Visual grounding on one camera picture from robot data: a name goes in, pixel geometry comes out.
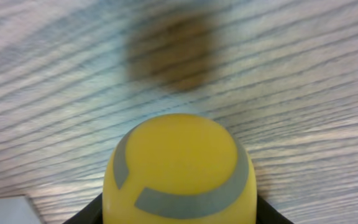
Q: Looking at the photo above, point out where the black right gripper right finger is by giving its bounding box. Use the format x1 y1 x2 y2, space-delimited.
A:
256 195 293 224

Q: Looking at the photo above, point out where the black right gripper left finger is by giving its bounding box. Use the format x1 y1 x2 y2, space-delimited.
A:
63 194 103 224

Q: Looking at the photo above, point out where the white box pink interior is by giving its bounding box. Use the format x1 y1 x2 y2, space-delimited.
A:
0 195 45 224

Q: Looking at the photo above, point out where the yellow one-eyed ball toy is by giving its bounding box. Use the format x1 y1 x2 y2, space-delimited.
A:
103 114 257 224

